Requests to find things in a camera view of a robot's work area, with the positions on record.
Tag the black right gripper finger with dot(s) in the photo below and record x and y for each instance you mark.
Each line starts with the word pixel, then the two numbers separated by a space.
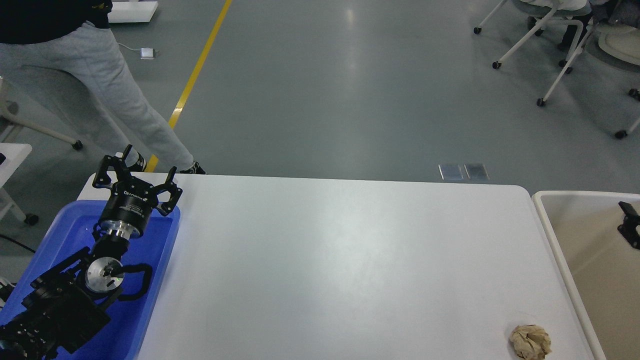
pixel 630 222

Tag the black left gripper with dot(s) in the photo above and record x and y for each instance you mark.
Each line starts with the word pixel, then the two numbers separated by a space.
pixel 127 209

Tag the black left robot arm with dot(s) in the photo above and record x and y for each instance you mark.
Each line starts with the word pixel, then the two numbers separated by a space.
pixel 90 289

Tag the beige plastic bin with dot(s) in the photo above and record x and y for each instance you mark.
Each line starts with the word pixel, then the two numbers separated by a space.
pixel 600 268

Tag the white side table left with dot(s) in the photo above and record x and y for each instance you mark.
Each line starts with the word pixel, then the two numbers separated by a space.
pixel 13 155

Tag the white power adapter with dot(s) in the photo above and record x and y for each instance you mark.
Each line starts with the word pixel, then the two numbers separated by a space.
pixel 145 53

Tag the white chair base left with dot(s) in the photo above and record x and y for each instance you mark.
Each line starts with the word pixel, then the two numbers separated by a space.
pixel 19 123

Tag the crumpled brown paper ball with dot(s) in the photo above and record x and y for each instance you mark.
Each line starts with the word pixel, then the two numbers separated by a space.
pixel 530 342

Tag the person in grey trousers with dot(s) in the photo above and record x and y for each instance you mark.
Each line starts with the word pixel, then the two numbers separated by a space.
pixel 63 54

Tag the metal floor plate right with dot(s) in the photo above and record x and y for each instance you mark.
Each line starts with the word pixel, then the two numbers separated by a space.
pixel 477 171

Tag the metal floor plate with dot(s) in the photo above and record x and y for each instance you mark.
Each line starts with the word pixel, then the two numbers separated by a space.
pixel 451 172
pixel 477 171

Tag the white foam block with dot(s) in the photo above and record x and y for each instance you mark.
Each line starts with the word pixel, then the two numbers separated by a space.
pixel 132 11

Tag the metal floor plate left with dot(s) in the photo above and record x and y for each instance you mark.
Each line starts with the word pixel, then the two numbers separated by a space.
pixel 451 172

